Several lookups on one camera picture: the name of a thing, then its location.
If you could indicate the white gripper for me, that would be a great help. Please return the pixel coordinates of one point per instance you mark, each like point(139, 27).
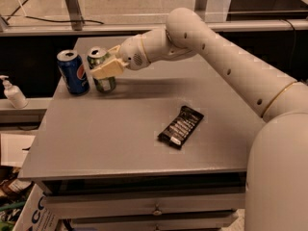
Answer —
point(132, 53)

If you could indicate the green soda can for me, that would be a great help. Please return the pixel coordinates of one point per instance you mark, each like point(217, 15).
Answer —
point(98, 55)

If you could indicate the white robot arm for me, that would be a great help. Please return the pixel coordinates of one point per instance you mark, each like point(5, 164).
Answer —
point(276, 185)

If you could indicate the blue pepsi can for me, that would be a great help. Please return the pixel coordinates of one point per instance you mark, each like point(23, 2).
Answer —
point(72, 69)

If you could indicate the black snack bar wrapper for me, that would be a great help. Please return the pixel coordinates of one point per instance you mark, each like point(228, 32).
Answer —
point(179, 130)

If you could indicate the grey drawer cabinet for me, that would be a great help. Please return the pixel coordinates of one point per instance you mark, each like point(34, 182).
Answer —
point(99, 161)

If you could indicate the white pump bottle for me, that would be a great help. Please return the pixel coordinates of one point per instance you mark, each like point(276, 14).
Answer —
point(13, 93)

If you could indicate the upper drawer knob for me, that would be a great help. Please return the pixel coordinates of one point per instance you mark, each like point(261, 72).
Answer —
point(157, 211)

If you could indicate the white cardboard box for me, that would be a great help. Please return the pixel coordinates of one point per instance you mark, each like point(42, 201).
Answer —
point(35, 216)

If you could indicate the metal railing frame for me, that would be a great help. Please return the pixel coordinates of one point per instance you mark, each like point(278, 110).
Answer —
point(25, 17)

